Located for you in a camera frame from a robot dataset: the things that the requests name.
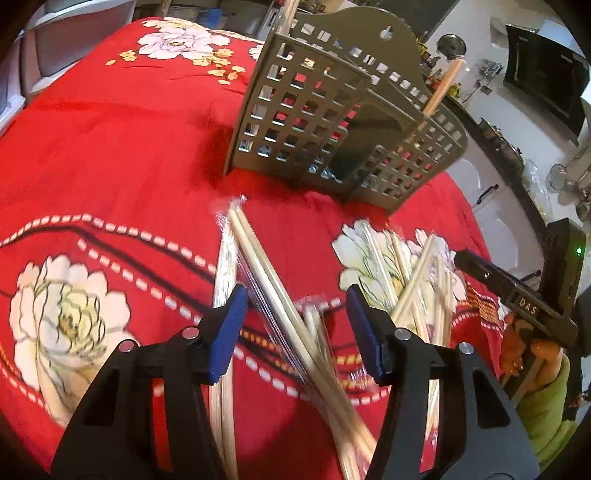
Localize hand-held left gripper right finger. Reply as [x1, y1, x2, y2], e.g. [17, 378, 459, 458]
[345, 284, 541, 480]

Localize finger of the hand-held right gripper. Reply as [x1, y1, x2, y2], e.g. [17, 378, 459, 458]
[454, 248, 521, 299]

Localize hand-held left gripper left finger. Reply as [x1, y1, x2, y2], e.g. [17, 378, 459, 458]
[50, 284, 250, 480]

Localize pile of chopsticks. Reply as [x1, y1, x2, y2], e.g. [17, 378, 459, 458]
[360, 222, 462, 439]

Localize grey perforated utensil holder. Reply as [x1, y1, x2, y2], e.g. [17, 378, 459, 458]
[224, 7, 469, 217]

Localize person's right forearm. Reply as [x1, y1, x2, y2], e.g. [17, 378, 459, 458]
[516, 355, 579, 468]

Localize hanging metal utensils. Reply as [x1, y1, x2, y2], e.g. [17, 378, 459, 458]
[471, 58, 504, 93]

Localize person's right hand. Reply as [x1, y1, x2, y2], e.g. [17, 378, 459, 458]
[501, 311, 567, 385]

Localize white kitchen cabinets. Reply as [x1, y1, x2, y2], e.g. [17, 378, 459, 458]
[443, 152, 550, 287]

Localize glass jar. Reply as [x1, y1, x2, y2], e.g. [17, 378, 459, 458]
[549, 164, 571, 192]

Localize steel cooking pot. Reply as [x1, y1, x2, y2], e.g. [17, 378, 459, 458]
[499, 138, 527, 169]

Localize row of condiment bottles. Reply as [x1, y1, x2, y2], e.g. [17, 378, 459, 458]
[427, 69, 464, 100]

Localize black range hood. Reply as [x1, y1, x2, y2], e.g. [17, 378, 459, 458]
[503, 23, 589, 146]

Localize red floral tablecloth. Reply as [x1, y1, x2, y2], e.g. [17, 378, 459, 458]
[0, 17, 509, 480]

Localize steel pot lid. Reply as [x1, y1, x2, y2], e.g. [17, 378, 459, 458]
[436, 33, 465, 61]

